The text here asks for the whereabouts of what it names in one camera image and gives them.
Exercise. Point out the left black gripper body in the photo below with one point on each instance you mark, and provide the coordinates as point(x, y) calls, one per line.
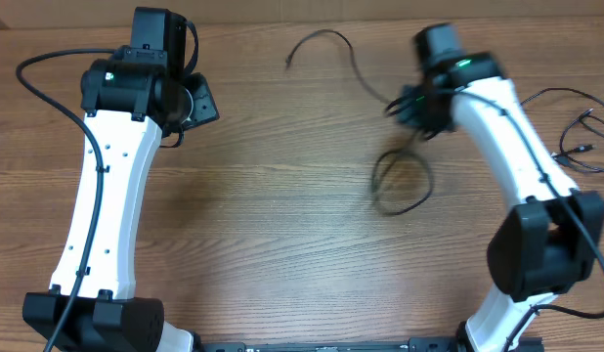
point(203, 106)

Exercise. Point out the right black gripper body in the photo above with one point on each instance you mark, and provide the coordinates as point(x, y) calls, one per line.
point(426, 110)

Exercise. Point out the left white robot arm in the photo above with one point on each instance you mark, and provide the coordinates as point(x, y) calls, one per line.
point(133, 97)

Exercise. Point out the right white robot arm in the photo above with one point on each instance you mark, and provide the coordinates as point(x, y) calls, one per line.
point(549, 239)

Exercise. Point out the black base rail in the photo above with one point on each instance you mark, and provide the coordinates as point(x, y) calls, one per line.
point(326, 346)

